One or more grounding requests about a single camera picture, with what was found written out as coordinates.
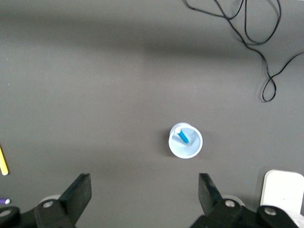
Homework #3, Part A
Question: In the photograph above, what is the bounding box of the white power adapter box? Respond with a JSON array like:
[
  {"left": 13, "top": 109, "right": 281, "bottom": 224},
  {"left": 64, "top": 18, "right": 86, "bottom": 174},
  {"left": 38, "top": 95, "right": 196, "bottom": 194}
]
[{"left": 260, "top": 169, "right": 304, "bottom": 228}]

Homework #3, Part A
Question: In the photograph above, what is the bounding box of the blue marker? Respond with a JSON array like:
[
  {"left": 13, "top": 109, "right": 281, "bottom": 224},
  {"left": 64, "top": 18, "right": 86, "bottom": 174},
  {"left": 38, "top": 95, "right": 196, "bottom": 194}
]
[{"left": 175, "top": 127, "right": 192, "bottom": 146}]

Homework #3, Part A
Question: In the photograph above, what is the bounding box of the yellow marker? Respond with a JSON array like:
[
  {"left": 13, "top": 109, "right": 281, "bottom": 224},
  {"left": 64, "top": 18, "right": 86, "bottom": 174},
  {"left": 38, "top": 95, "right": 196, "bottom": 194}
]
[{"left": 0, "top": 144, "right": 9, "bottom": 176}]

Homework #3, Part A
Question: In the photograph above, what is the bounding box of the light blue plastic cup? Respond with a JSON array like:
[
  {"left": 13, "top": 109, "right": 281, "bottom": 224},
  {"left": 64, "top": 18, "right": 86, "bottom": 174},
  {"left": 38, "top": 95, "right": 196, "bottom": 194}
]
[{"left": 168, "top": 122, "right": 204, "bottom": 159}]

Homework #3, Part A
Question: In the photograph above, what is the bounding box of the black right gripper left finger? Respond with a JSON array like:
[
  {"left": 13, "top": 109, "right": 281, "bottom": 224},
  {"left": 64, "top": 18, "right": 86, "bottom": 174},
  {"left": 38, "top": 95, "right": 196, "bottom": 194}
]
[{"left": 0, "top": 173, "right": 93, "bottom": 228}]

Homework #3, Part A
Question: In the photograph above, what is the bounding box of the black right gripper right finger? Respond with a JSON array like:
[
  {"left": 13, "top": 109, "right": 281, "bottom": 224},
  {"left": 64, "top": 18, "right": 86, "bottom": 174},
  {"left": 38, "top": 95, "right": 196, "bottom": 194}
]
[{"left": 190, "top": 173, "right": 300, "bottom": 228}]

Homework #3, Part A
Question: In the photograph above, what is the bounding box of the thin black table cable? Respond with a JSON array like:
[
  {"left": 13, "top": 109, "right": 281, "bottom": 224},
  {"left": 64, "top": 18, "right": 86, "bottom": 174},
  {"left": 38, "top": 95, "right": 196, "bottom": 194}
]
[{"left": 184, "top": 0, "right": 304, "bottom": 103}]

